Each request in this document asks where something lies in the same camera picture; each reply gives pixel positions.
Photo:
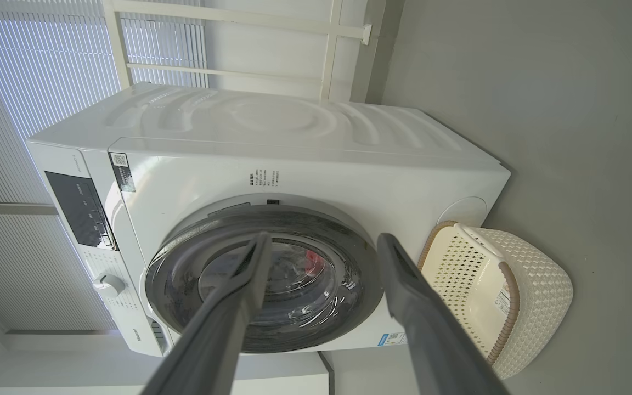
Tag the white printed product label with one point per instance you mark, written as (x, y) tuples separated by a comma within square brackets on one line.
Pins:
[(503, 302)]

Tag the black control panel display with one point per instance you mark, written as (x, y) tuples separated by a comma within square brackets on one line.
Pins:
[(77, 211)]

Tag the cream perforated laundry basket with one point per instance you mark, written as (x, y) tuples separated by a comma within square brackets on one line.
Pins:
[(535, 285)]

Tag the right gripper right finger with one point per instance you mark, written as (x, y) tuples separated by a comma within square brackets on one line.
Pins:
[(420, 329)]

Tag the white metal frame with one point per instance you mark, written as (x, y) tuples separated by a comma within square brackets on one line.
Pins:
[(239, 16)]

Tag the black QR code sticker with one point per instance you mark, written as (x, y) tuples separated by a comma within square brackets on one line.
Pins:
[(123, 175)]

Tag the round white filter cover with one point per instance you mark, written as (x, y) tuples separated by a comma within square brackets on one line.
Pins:
[(467, 211)]

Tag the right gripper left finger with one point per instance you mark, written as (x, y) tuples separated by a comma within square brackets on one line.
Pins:
[(223, 329)]

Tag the white front-load washing machine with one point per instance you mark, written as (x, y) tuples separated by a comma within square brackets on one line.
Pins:
[(349, 164)]

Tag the round glass washing machine door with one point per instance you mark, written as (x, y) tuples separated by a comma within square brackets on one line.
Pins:
[(184, 263)]

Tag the white control knob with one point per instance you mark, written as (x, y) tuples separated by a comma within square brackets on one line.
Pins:
[(108, 286)]

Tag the blue energy label sticker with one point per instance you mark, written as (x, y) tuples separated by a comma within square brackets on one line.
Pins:
[(393, 339)]

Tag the white window blind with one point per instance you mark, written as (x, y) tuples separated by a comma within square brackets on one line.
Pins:
[(30, 66), (30, 274)]

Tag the red and white garment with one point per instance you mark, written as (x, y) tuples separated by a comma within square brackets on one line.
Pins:
[(315, 260)]

